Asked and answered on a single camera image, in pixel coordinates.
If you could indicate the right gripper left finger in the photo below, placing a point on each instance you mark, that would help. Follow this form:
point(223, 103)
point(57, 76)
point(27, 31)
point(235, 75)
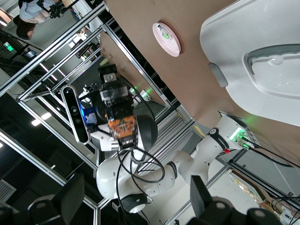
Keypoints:
point(70, 199)

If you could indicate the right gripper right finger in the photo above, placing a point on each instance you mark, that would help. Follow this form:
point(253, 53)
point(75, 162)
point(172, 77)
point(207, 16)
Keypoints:
point(201, 199)

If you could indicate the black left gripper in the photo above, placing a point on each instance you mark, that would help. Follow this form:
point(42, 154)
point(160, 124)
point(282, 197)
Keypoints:
point(99, 112)

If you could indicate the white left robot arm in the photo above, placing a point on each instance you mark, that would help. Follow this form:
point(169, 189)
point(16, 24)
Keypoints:
point(187, 164)

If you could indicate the pale pink plate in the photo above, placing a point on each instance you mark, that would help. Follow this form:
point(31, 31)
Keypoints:
point(172, 45)

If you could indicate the white tray at right edge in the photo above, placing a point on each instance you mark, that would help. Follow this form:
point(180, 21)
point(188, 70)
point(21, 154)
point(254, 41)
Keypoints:
point(234, 58)

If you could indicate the green exit sign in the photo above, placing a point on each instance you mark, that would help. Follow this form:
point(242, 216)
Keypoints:
point(9, 46)

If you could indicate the person in light shirt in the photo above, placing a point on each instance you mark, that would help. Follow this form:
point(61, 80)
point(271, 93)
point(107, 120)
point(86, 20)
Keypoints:
point(30, 11)

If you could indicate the blue camera bracket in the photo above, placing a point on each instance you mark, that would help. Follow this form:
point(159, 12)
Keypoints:
point(90, 116)

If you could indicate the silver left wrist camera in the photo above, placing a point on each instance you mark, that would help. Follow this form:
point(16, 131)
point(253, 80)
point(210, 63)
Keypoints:
point(76, 114)

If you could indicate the aluminium frame rack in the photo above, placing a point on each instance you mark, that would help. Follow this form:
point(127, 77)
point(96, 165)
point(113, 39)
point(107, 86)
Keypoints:
point(23, 151)

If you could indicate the green white push-button switch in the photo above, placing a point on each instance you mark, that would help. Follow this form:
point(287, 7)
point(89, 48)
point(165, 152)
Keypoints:
point(164, 32)

